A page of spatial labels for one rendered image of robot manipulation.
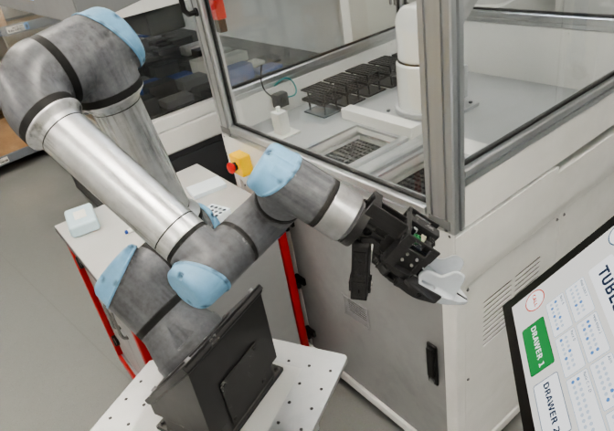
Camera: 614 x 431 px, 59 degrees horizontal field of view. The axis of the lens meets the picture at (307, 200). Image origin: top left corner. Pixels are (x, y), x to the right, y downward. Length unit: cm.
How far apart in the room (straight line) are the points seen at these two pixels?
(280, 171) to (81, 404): 192
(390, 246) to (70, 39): 56
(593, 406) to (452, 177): 54
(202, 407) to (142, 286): 24
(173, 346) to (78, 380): 160
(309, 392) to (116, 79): 71
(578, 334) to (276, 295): 120
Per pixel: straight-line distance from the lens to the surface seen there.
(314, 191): 71
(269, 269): 181
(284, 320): 196
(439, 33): 106
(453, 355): 149
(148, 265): 106
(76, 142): 81
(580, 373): 83
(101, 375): 257
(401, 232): 74
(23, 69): 87
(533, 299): 97
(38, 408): 259
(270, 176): 71
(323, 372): 121
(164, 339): 104
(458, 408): 164
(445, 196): 119
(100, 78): 92
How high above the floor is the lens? 165
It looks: 30 degrees down
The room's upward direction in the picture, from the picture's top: 10 degrees counter-clockwise
